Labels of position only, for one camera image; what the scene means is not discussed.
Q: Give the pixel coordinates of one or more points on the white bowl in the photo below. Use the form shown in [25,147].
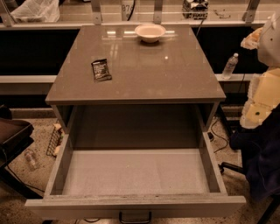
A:
[150,33]

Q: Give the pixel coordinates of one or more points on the clear plastic water bottle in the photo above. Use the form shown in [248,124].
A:
[230,66]

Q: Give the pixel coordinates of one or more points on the plastic bottle on floor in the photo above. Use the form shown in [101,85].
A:
[31,159]

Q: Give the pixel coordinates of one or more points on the dark blue cloth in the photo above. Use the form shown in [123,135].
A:
[260,154]

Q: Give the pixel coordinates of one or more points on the open grey top drawer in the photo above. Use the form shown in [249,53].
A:
[171,176]

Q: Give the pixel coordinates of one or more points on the black office chair base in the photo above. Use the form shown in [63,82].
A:
[273,206]

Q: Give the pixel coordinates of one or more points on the grey cabinet with glossy top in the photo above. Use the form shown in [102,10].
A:
[166,87]

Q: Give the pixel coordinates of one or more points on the black drawer handle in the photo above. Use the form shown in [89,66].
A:
[135,218]

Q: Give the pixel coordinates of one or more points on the black white box on shelf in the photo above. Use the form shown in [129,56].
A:
[195,9]

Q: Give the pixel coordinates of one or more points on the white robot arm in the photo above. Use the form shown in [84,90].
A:
[268,50]

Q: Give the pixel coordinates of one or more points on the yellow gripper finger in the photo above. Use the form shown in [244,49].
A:
[263,97]
[251,41]

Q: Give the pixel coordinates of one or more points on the dark rxbar chocolate wrapper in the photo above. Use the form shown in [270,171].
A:
[101,70]

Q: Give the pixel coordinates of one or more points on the black chair at left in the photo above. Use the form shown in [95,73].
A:
[15,137]

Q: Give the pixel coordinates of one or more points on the white plastic bag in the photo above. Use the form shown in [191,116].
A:
[37,11]

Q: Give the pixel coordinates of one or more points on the wire basket on floor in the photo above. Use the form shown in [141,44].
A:
[55,141]

